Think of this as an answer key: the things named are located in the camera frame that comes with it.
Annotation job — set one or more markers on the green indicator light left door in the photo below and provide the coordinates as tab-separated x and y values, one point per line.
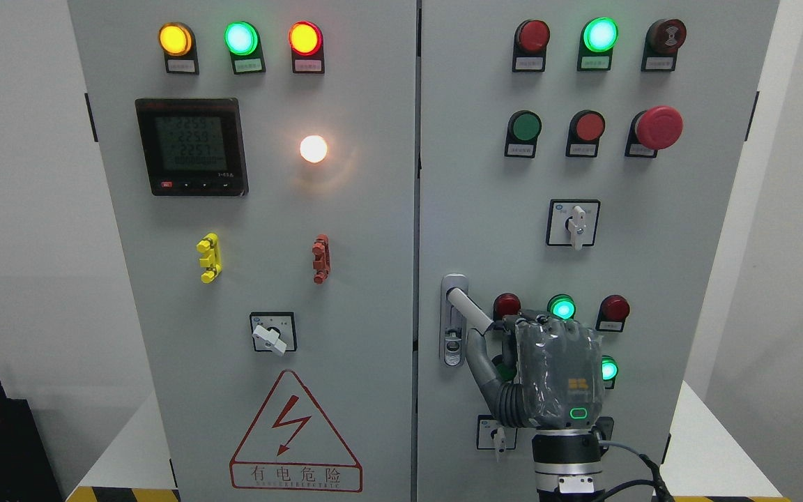
245	49

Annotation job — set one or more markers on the red electric hazard sticker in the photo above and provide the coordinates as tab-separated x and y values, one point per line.
292	445

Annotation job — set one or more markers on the grey left cabinet door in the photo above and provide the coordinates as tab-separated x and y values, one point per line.
354	331

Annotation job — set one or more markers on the dark red light middle right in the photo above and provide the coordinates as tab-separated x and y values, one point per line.
613	313

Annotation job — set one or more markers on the yellow indicator light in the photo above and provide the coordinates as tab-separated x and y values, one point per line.
179	45

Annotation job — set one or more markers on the grey cabinet door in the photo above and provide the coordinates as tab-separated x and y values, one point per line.
354	331
485	215

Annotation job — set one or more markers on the red emergency stop button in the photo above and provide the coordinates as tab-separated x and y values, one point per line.
653	129

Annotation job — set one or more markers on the yellow terminal connector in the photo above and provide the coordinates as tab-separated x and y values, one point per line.
210	257

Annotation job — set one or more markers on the red lit indicator light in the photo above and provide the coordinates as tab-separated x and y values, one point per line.
307	45

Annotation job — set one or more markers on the white selector switch left door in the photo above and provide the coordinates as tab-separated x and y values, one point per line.
273	332

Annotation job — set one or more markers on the green lit light middle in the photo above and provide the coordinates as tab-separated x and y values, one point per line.
562	306

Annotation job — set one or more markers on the dark red light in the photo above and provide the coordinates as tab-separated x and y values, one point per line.
613	313
506	304

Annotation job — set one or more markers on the red push button upper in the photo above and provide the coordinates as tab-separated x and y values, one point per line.
584	132

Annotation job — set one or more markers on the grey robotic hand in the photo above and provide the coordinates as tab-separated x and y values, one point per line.
559	363

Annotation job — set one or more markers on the black digital power meter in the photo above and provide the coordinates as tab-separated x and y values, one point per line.
193	146

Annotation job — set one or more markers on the white table under cabinet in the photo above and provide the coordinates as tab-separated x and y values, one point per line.
703	461

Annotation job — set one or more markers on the black rotary knob switch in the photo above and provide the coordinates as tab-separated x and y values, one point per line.
605	428

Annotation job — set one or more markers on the white selector switch upper right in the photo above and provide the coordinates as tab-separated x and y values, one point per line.
572	223

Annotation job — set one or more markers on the dark red light middle left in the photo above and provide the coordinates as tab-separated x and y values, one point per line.
506	304

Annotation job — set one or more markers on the grey right cabinet door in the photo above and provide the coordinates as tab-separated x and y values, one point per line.
485	215

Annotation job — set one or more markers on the small white selector switch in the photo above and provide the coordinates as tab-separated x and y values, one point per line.
495	438

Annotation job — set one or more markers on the green lit light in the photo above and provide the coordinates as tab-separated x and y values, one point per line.
610	370
562	306
596	44

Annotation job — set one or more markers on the red terminal connector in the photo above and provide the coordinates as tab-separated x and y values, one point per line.
321	263

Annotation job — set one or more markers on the red indicator light top right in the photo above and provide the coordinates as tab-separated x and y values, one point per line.
530	42

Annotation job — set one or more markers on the black silver robot forearm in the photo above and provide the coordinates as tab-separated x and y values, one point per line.
567	465

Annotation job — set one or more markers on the white lit indicator light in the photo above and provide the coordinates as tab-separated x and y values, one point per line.
313	148

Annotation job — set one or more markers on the green lit light lower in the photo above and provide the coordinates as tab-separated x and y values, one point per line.
610	370

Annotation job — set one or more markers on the black box with antenna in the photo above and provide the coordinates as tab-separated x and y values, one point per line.
25	471

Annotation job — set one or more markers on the green lit light top right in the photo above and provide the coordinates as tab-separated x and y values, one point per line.
596	44

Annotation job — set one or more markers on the silver door handle lock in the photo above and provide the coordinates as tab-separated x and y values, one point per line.
458	312

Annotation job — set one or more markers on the green push button upper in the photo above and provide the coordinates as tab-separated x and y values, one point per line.
522	133

